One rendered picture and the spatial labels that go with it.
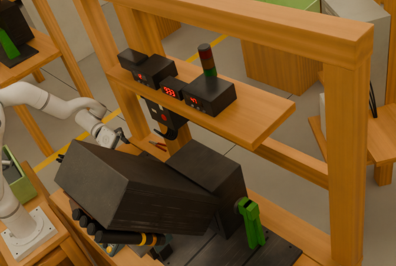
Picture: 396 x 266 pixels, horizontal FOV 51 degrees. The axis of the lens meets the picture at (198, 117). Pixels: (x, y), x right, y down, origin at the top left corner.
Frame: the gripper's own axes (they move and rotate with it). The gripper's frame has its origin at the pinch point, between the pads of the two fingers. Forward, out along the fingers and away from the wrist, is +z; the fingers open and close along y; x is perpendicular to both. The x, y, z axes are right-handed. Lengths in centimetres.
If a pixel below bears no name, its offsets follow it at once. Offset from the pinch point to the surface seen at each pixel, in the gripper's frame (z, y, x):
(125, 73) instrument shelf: -13.7, 33.6, -5.8
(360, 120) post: 86, 70, -31
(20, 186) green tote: -56, -64, 8
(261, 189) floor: 34, -23, 146
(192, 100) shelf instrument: 31, 45, -21
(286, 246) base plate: 84, 6, 17
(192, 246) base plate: 52, -18, 7
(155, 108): 9.2, 28.4, -6.3
